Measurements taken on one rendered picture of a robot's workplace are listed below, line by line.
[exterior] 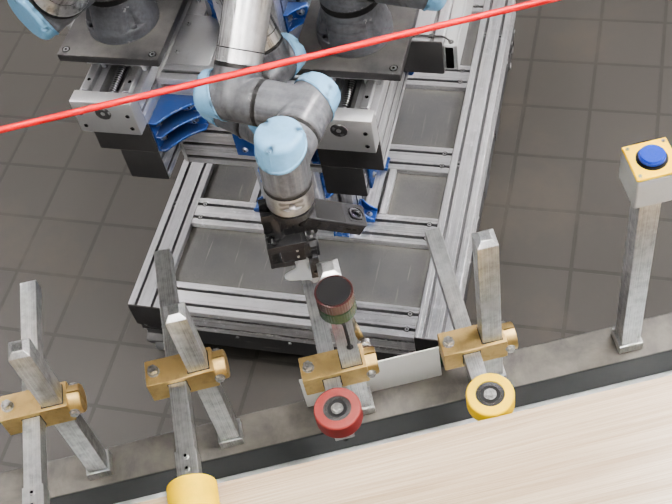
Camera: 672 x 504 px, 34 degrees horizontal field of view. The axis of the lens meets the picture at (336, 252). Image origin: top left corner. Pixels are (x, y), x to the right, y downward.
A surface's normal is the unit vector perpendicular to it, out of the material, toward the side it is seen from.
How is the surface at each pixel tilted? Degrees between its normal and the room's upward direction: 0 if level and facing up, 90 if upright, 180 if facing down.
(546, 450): 0
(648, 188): 90
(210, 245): 0
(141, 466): 0
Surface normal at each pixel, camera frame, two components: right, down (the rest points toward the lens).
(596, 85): -0.14, -0.59
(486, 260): 0.18, 0.77
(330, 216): 0.44, -0.59
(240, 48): 0.07, 0.19
